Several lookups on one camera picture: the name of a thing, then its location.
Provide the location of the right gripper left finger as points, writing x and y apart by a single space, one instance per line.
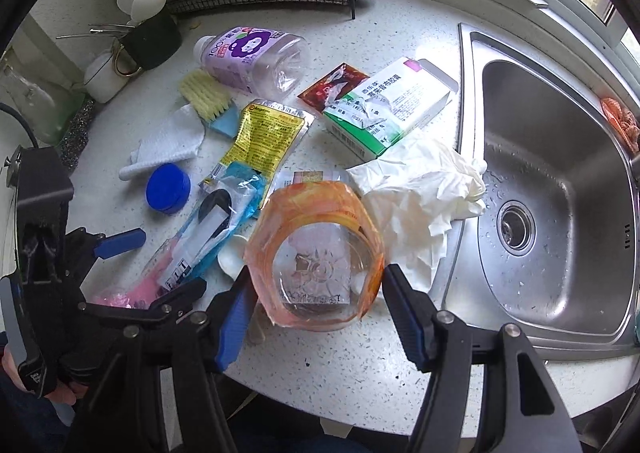
229 316

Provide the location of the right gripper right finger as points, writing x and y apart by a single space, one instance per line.
412 313

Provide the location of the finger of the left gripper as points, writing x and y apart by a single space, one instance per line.
120 243
181 298

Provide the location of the orange clear plastic bottle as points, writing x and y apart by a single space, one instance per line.
315 258

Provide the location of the purple grape juice bottle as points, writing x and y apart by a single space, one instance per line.
267 64

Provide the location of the white plastic spoon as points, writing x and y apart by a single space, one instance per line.
230 257

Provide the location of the person's left hand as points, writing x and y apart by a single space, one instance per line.
63 393

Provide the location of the pink plastic wrapper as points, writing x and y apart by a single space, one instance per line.
148 286

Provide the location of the blue bottle cap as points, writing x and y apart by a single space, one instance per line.
168 189

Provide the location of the blue toothbrush package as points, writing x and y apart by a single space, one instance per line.
232 194

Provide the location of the small paper label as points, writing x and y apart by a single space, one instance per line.
289 177

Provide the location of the glass jar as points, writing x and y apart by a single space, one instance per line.
47 107

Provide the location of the stainless steel sink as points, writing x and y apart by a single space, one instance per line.
557 248

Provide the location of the white lidded sugar jar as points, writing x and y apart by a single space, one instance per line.
101 81

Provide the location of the yellow snack wrapper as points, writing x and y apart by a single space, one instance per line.
268 132

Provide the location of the yellow blue scrub brush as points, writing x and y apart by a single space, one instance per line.
212 101

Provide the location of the dark green utensil mug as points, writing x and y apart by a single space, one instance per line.
149 44

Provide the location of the white green medicine box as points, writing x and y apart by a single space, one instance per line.
387 106

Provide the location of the red sauce packet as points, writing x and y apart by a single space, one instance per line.
332 87

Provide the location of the orange sink sponge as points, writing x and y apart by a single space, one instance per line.
623 122

